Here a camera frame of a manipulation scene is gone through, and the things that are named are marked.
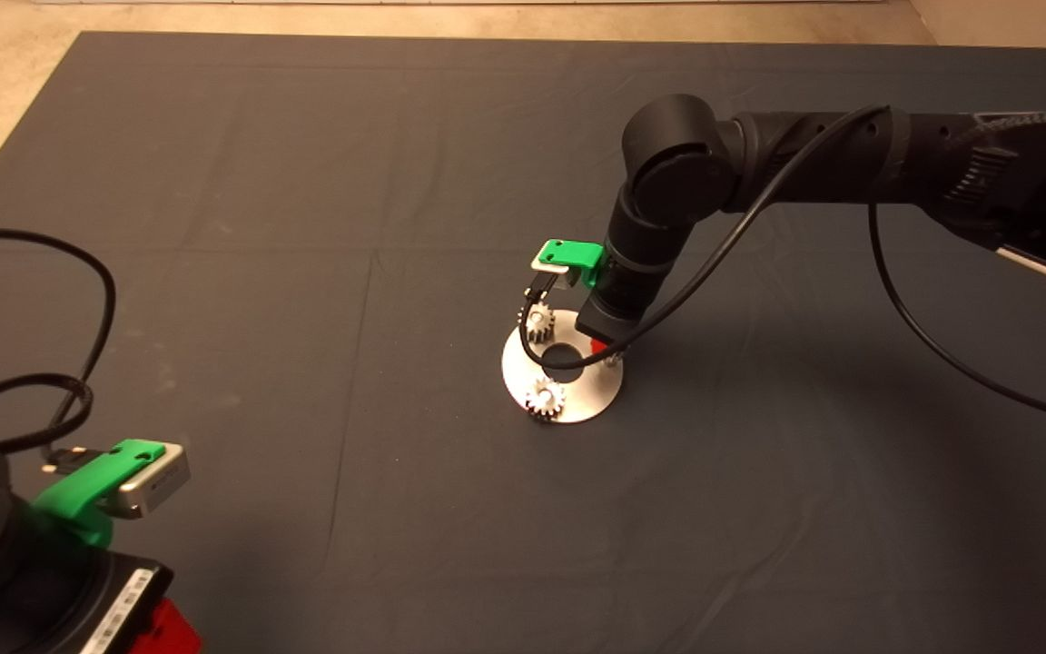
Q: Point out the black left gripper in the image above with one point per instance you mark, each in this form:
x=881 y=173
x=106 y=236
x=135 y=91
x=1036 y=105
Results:
x=42 y=609

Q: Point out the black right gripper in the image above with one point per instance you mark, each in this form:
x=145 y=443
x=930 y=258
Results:
x=618 y=304

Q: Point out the small steel planetary gear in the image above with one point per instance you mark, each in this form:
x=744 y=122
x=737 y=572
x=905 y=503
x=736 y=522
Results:
x=539 y=322
x=613 y=361
x=545 y=400

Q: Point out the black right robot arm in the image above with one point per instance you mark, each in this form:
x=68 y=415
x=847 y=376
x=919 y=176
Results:
x=850 y=154

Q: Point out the round metal carrier plate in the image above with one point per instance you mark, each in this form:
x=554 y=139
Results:
x=518 y=377

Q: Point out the dark grey table cloth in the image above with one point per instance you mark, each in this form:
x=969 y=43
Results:
x=396 y=182

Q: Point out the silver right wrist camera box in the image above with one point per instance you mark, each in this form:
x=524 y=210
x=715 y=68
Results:
x=548 y=263

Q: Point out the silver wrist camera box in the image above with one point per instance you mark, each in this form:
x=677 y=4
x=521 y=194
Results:
x=548 y=263
x=158 y=480

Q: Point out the green right camera mount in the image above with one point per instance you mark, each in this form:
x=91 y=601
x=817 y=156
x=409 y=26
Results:
x=573 y=252

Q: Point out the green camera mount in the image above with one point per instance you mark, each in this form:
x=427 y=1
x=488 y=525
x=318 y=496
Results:
x=87 y=481
x=573 y=252

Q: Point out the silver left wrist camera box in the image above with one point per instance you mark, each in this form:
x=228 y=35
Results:
x=158 y=480

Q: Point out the green left camera mount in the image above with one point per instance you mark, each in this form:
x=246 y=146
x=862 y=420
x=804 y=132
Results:
x=87 y=481

